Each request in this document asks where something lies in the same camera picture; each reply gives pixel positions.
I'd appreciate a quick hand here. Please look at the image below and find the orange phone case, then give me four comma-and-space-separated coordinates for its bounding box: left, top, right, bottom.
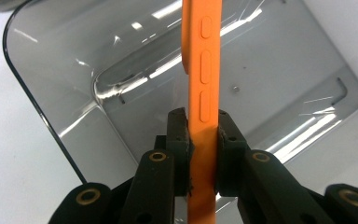
181, 0, 223, 224

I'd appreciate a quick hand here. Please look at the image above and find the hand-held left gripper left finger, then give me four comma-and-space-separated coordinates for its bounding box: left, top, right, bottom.
154, 106, 194, 197

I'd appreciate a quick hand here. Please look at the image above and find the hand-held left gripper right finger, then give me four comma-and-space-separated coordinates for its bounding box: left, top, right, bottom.
214, 108, 250, 198

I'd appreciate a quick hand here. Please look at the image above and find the grey transparent plastic box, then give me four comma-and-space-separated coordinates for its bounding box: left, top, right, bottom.
2, 0, 358, 224

